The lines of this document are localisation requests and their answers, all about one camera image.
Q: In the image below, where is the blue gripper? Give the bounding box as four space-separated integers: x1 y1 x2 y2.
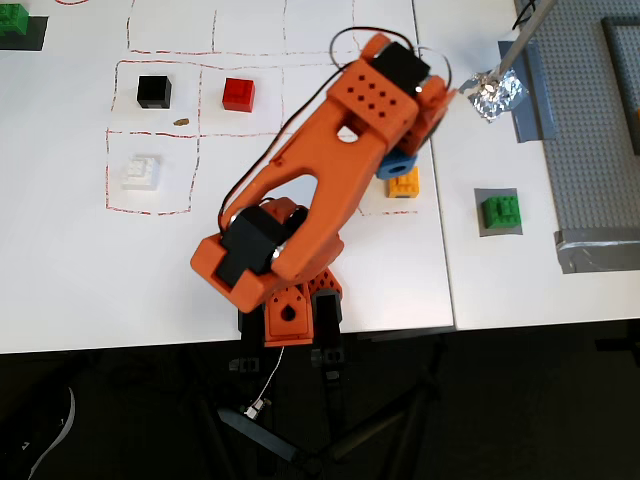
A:
375 149 419 181

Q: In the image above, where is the green lego block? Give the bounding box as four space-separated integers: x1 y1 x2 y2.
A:
480 194 523 232
0 2 29 37

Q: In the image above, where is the yellow lego block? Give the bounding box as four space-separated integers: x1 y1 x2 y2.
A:
387 167 421 200

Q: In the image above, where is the grey tape square marker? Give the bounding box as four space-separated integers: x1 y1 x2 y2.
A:
473 187 524 238

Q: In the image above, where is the red lego block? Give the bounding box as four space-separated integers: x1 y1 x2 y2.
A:
222 77 257 113

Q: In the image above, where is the black lego block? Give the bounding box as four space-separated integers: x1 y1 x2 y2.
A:
136 74 173 111

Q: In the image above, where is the white lego block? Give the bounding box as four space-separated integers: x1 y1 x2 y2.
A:
120 154 163 192

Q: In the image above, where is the black tape square marker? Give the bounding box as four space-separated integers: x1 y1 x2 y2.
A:
0 15 50 51

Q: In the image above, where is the crumpled aluminium foil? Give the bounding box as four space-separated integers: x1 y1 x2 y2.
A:
457 68 530 123

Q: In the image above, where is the blue-grey tape strip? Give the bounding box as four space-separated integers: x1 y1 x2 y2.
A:
498 40 559 145

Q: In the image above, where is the black table clamp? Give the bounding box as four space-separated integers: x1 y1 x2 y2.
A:
310 288 346 384

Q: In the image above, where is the light grey lego baseplate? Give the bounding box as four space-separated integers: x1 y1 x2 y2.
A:
514 0 640 236

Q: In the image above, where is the metal pole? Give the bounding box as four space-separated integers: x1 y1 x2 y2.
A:
492 0 559 81

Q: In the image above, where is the dark grey lego baseplate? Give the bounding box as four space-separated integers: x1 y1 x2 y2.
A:
601 16 640 156

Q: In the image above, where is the black tripod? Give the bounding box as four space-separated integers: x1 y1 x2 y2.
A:
217 329 441 480

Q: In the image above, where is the thin black cable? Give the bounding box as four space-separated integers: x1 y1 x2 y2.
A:
512 0 537 31

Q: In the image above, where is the silver grey duct tape strip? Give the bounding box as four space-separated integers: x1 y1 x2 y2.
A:
553 228 640 275

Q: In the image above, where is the white cable with connector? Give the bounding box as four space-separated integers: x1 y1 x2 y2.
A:
243 344 286 420

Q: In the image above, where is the grey curved strap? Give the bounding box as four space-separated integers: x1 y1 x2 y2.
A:
27 387 77 480

